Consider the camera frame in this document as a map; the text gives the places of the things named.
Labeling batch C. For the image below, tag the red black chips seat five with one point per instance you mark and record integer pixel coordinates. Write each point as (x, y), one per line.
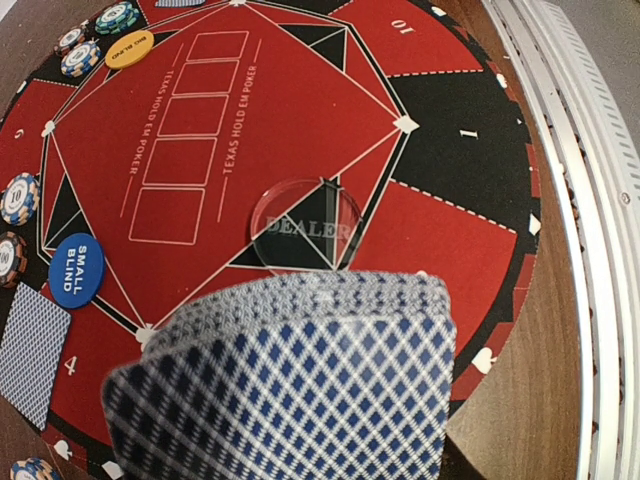
(14, 259)

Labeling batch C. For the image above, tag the white chips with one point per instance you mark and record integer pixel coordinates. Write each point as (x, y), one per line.
(33, 469)
(81, 59)
(20, 200)

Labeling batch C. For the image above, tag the card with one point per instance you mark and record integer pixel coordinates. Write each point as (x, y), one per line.
(179, 4)
(31, 348)

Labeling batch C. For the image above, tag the round red black poker mat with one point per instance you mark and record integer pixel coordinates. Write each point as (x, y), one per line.
(262, 138)

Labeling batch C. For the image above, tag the blue small blind button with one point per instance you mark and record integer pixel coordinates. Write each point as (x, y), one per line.
(77, 271)

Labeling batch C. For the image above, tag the orange big blind button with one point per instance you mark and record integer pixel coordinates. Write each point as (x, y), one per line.
(129, 49)

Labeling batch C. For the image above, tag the red black chips seat seven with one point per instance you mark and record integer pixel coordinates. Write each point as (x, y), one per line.
(69, 40)

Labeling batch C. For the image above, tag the blue playing card deck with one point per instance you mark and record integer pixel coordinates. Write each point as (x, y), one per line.
(335, 375)

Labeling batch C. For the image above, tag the green chips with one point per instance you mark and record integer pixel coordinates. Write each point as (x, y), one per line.
(117, 18)

